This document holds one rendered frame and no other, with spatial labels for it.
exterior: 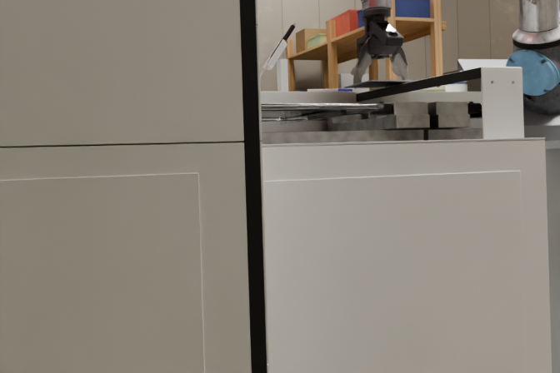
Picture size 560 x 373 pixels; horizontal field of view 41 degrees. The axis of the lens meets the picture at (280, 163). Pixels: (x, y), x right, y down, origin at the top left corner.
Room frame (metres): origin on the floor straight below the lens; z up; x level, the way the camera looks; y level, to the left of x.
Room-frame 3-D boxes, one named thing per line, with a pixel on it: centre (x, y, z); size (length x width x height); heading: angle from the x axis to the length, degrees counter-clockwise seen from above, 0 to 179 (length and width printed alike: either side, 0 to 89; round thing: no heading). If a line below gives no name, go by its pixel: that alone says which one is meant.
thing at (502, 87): (1.72, -0.34, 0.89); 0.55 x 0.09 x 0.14; 20
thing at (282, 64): (1.92, 0.00, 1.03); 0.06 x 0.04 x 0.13; 110
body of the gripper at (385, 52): (1.95, -0.26, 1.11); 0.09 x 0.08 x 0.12; 20
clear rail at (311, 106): (1.49, -0.04, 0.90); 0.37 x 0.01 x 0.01; 110
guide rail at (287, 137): (1.56, -0.07, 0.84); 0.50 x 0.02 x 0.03; 110
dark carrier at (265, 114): (1.66, 0.02, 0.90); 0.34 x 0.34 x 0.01; 20
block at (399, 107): (1.61, -0.27, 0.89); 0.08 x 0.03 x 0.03; 110
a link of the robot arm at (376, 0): (1.94, -0.26, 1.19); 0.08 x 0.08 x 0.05
